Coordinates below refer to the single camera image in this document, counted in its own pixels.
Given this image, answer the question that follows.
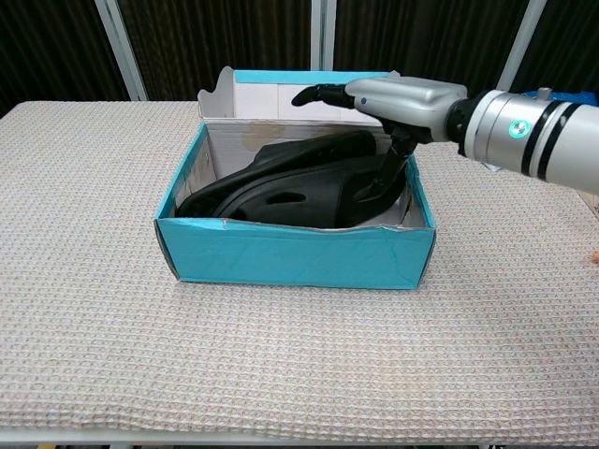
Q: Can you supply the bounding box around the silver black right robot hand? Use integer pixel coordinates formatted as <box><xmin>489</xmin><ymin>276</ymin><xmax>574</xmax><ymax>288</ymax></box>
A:
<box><xmin>290</xmin><ymin>76</ymin><xmax>470</xmax><ymax>202</ymax></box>

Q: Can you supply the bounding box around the black rubber slipper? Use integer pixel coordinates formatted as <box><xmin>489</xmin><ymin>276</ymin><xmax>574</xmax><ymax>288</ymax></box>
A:
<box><xmin>176</xmin><ymin>152</ymin><xmax>409</xmax><ymax>231</ymax></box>
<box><xmin>250</xmin><ymin>129</ymin><xmax>379</xmax><ymax>175</ymax></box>

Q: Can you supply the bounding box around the light blue shoe box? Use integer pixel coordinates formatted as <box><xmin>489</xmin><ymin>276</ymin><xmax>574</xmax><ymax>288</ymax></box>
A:
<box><xmin>153</xmin><ymin>65</ymin><xmax>437</xmax><ymax>291</ymax></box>

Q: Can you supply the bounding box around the blue snack bag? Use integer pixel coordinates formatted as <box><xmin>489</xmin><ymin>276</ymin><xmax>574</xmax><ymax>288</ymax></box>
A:
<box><xmin>522</xmin><ymin>90</ymin><xmax>599</xmax><ymax>108</ymax></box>

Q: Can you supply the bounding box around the beige woven tablecloth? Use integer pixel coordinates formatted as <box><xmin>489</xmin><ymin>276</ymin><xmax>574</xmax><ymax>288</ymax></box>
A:
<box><xmin>0</xmin><ymin>99</ymin><xmax>599</xmax><ymax>448</ymax></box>

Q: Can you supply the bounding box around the white metal frame post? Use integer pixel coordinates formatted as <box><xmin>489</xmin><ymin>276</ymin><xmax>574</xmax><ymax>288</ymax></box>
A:
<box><xmin>309</xmin><ymin>0</ymin><xmax>338</xmax><ymax>72</ymax></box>
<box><xmin>494</xmin><ymin>0</ymin><xmax>548</xmax><ymax>94</ymax></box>
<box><xmin>93</xmin><ymin>0</ymin><xmax>150</xmax><ymax>102</ymax></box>

